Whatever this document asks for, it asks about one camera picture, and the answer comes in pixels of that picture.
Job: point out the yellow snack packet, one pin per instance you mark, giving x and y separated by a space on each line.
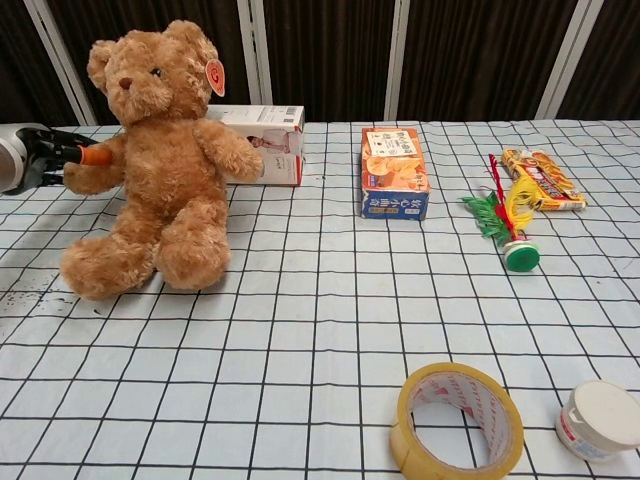
545 180

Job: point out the yellow adhesive tape roll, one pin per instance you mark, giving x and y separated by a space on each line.
500 400

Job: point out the orange and blue snack box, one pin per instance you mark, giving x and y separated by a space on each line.
395 175

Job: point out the white folding screen frame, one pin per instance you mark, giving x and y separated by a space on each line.
257 50

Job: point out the brown plush teddy bear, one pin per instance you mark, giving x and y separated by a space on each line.
170 165

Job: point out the feather shuttlecock with green base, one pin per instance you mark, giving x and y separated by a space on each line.
517 220

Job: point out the white black grid tablecloth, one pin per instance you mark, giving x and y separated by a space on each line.
320 320

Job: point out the white plastic jar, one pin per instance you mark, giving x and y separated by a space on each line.
597 420

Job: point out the white carton with woman picture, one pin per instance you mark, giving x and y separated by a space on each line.
280 135

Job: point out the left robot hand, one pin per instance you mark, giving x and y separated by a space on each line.
30 155

